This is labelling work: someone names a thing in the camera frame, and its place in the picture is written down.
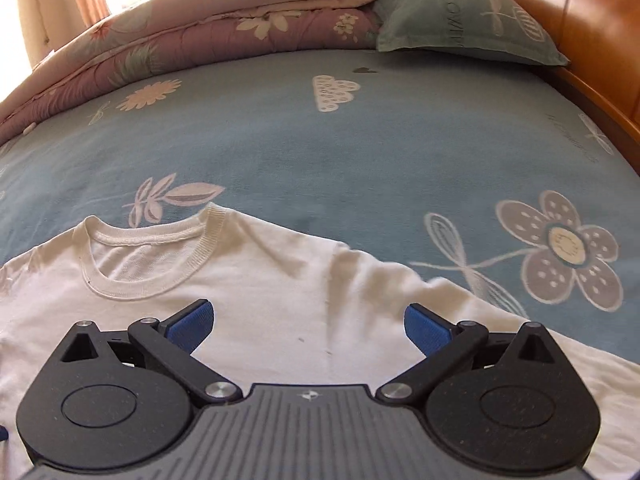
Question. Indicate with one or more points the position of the green pillow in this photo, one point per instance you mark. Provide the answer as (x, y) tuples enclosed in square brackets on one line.
[(450, 15)]

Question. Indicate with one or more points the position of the white printed t-shirt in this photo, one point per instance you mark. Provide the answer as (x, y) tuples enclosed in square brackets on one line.
[(280, 285)]

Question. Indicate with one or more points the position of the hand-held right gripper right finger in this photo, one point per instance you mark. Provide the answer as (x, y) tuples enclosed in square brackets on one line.
[(425, 330)]

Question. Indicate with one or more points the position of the wooden headboard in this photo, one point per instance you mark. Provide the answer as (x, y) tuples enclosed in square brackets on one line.
[(590, 25)]

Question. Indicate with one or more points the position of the pink floral quilt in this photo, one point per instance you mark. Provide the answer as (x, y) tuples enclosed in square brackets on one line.
[(200, 35)]

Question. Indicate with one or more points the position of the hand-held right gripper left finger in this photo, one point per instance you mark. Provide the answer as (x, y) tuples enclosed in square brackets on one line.
[(192, 327)]

